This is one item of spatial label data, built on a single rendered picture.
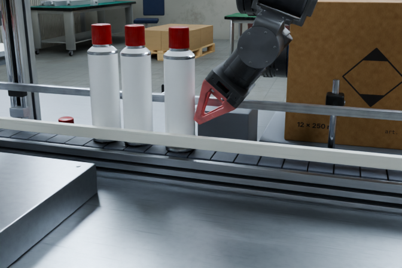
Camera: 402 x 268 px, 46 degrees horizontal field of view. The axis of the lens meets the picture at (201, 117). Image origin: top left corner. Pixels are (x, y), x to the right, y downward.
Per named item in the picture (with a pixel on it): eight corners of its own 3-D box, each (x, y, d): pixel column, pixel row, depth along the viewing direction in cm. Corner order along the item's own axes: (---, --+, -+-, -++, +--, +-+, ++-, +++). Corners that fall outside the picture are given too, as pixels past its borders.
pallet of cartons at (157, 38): (193, 63, 686) (192, 32, 673) (134, 60, 712) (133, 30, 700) (216, 51, 802) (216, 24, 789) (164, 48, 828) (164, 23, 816)
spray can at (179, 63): (160, 151, 79) (157, 27, 74) (171, 141, 84) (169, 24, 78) (189, 154, 78) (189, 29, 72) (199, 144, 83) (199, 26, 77)
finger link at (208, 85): (176, 112, 76) (212, 69, 73) (190, 101, 83) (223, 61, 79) (208, 139, 76) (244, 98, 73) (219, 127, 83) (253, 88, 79)
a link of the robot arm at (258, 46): (322, -10, 70) (267, -30, 71) (318, -7, 59) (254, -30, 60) (291, 64, 74) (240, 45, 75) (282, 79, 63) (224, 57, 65)
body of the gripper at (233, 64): (204, 78, 71) (234, 41, 68) (221, 66, 81) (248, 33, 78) (236, 106, 71) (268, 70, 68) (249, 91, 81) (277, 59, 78)
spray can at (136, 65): (119, 145, 82) (113, 26, 77) (131, 136, 87) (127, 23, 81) (146, 148, 81) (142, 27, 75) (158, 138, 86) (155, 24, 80)
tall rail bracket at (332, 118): (318, 181, 80) (325, 85, 75) (320, 165, 86) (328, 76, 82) (338, 183, 79) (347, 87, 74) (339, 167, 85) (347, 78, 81)
